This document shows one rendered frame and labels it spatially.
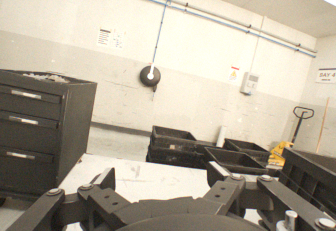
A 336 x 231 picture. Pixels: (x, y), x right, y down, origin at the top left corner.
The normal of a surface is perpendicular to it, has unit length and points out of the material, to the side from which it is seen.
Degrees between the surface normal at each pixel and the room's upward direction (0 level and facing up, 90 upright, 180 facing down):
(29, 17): 90
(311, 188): 89
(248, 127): 90
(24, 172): 90
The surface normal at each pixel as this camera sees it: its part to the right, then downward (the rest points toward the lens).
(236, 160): 0.15, 0.15
